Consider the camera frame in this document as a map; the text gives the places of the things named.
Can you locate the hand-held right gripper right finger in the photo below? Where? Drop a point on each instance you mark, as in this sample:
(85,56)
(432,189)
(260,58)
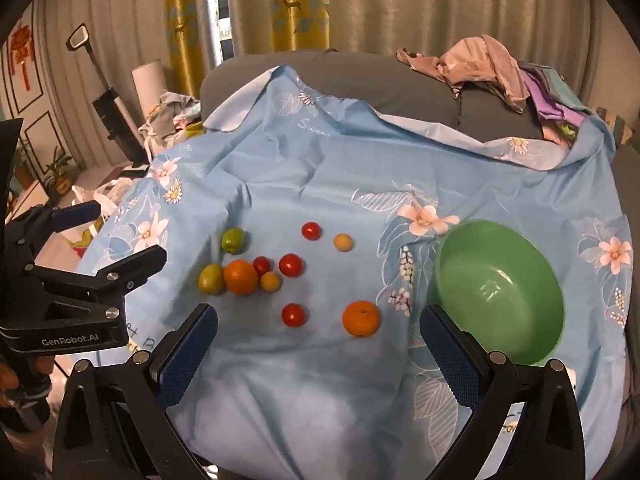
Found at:
(450,360)

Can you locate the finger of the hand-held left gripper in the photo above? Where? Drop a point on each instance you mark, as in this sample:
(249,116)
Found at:
(75,214)
(135,267)

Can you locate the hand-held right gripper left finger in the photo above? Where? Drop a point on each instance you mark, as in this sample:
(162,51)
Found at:
(187,355)

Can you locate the green plastic bowl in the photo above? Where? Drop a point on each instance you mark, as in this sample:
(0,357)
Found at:
(500,310)

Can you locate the green round fruit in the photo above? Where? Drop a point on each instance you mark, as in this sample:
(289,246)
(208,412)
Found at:
(211,278)
(233,240)

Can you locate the orange tangerine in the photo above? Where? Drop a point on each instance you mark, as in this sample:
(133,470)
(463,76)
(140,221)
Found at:
(361,318)
(241,277)

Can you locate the small yellow fruit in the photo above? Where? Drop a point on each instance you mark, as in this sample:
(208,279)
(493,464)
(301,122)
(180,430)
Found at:
(343,241)
(270,281)

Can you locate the red cherry tomato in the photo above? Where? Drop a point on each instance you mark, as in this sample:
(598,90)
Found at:
(293,314)
(261,266)
(311,231)
(291,264)

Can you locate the person's left hand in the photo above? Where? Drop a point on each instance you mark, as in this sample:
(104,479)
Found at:
(6,375)

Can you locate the white plastic bag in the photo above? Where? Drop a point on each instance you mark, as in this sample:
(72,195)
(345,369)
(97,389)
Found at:
(107,195)

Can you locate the potted plant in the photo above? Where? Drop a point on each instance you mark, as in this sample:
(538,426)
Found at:
(57,175)

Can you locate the black stick vacuum cleaner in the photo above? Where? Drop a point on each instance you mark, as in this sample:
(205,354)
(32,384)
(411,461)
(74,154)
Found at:
(112,110)

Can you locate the heap of mixed clothes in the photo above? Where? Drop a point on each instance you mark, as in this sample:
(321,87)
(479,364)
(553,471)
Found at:
(167,117)

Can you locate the white paper roll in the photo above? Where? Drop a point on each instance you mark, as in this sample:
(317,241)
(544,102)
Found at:
(148,82)

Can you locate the blue floral bed sheet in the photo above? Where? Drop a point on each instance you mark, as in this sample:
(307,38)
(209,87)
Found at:
(325,170)

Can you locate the yellow patterned curtain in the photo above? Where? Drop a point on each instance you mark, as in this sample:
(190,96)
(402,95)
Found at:
(300,5)
(185,20)

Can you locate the window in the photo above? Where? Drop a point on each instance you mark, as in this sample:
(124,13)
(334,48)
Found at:
(220,15)

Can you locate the purple garment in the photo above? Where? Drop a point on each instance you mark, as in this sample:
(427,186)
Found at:
(545,100)

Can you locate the grey sofa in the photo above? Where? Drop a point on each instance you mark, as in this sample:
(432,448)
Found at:
(350,75)

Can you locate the pink crumpled garment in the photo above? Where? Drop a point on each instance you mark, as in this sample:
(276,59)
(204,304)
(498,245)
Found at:
(475,60)

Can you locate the beige curtain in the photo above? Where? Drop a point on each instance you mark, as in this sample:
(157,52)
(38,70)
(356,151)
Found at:
(425,0)

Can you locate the red wall ornament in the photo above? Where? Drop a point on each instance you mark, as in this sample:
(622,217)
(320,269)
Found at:
(22,50)

